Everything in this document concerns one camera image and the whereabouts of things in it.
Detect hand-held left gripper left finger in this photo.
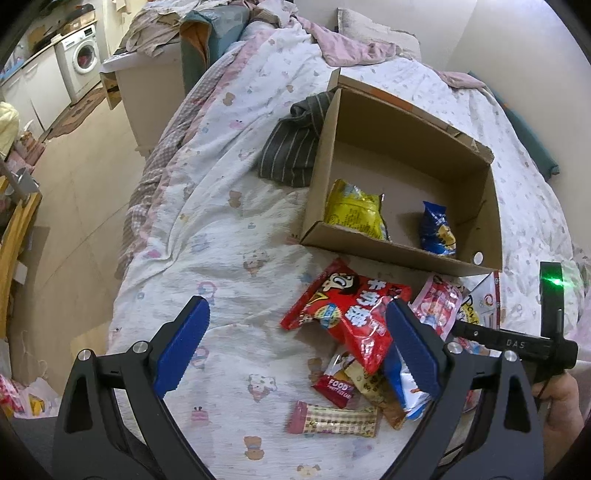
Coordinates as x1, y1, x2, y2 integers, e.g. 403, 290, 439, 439
52, 295, 216, 480

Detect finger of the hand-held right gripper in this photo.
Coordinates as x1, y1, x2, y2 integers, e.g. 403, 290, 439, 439
454, 320, 491, 352

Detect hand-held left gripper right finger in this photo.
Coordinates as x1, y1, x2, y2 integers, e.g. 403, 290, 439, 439
383, 299, 546, 480

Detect white ring print snack packet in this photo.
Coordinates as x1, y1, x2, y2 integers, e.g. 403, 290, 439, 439
457, 270, 502, 330

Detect pink snack packet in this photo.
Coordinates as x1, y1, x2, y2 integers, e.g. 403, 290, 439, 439
410, 274, 464, 342

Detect blue and white snack packet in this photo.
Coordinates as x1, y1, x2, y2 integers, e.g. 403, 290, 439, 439
383, 345, 435, 421

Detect large red snack bag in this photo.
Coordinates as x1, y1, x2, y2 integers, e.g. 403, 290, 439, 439
280, 258, 413, 376

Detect cardboard box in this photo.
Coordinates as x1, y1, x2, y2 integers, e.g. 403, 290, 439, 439
299, 67, 504, 278

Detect person's right hand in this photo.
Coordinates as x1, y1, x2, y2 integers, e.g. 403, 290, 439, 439
531, 371, 583, 457

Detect brown snack packet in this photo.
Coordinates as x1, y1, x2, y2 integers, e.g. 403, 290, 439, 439
344, 360, 407, 430

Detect small red snack packet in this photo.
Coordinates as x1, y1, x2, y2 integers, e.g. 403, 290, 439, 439
311, 353, 357, 409

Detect pink plaid snack bar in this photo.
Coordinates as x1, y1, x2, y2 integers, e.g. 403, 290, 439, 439
286, 401, 380, 438

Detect yellow snack packet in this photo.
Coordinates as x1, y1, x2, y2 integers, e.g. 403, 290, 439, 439
323, 179, 391, 241

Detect plastic bags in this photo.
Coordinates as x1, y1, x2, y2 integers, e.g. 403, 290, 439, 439
0, 373, 64, 419

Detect teal cloth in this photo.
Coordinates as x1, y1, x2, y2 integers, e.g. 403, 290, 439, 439
466, 71, 562, 182

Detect wooden chair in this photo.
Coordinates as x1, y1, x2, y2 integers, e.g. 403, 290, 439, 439
0, 166, 43, 324

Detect grey striped cloth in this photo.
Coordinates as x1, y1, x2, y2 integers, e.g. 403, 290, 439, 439
257, 91, 336, 188

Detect brown doormat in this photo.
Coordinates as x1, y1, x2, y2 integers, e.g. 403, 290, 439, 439
44, 85, 110, 140

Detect white bedside cabinet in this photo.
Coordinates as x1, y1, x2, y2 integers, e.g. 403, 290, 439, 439
100, 44, 186, 158

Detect yellow cloth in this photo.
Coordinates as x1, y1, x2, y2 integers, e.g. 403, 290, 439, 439
0, 102, 20, 158

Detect white kitchen cabinets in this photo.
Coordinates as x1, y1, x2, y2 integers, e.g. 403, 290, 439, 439
0, 46, 73, 132

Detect teal cushion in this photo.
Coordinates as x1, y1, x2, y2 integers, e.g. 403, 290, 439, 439
180, 11, 250, 95

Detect white washing machine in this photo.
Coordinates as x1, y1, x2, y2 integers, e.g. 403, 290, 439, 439
54, 25, 103, 103

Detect pink blanket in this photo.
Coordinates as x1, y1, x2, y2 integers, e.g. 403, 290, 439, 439
259, 0, 485, 89

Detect pile of clothes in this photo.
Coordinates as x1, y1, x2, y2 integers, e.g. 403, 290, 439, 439
124, 0, 197, 52

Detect beige pillow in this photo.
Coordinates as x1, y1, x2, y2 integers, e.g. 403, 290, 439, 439
336, 7, 422, 60

